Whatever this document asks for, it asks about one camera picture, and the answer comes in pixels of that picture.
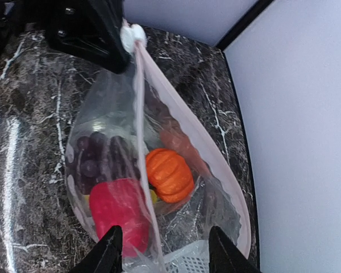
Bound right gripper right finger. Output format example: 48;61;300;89
209;226;261;273

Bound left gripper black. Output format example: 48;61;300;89
0;0;130;74

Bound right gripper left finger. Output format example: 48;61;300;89
68;225;123;273

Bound red toy bell pepper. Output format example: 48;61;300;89
89;178;150;257

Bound dark red toy grapes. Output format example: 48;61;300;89
65;131;140;195

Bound orange toy pumpkin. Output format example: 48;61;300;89
145;148;194;203

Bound clear zip top bag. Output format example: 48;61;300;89
65;23;251;272

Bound white plastic mesh basket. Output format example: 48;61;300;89
124;240;214;273

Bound left black frame post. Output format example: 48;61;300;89
216;0;273;51

